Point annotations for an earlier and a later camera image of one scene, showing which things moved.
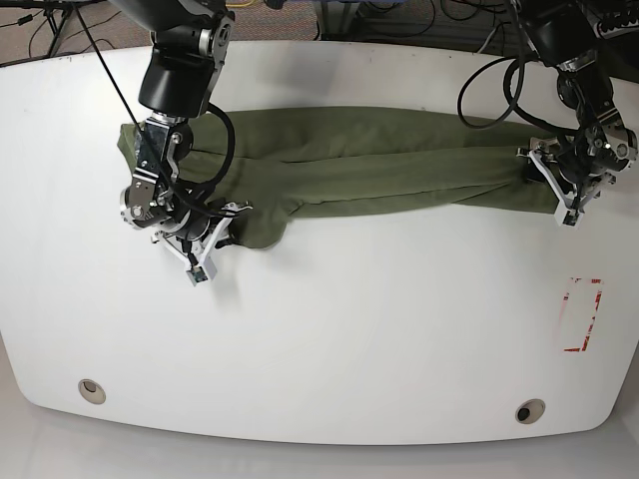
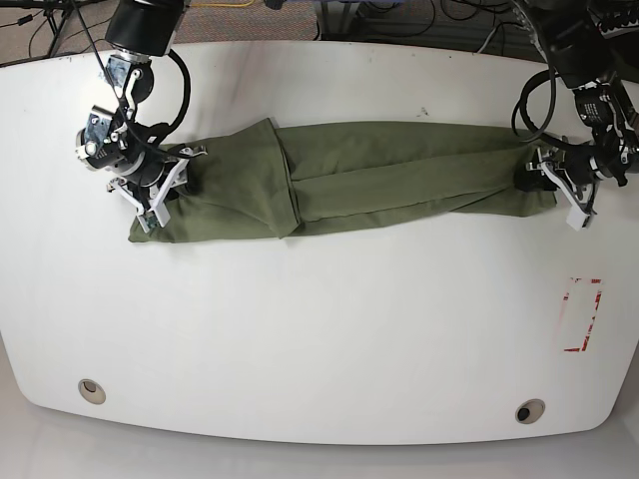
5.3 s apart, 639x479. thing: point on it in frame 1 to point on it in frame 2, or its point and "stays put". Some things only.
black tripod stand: (57, 13) stays put
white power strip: (620, 29) stays put
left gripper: (197, 237) to (150, 185)
